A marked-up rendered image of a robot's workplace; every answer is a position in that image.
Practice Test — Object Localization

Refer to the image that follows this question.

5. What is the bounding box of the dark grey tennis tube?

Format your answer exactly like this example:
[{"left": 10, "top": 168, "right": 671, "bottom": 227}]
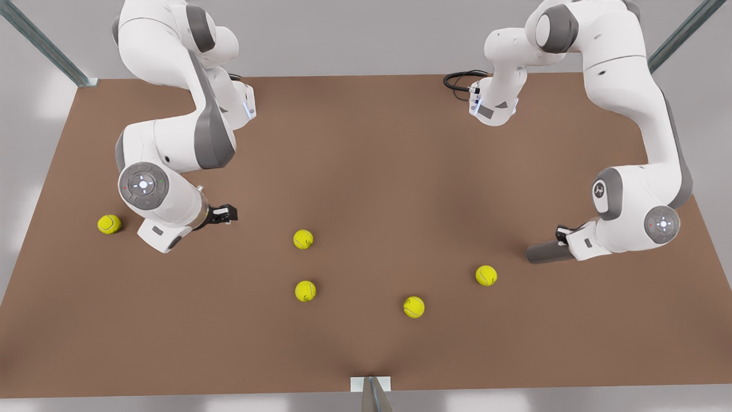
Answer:
[{"left": 526, "top": 239, "right": 577, "bottom": 264}]

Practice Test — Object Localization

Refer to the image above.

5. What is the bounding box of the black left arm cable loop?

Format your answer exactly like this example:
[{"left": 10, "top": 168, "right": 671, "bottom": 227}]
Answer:
[{"left": 443, "top": 69, "right": 491, "bottom": 101}]

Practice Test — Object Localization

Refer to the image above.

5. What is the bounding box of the silver frame post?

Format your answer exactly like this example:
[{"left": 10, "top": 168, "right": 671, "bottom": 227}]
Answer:
[
  {"left": 0, "top": 0, "right": 99, "bottom": 88},
  {"left": 647, "top": 0, "right": 728, "bottom": 74},
  {"left": 350, "top": 375, "right": 393, "bottom": 412}
]

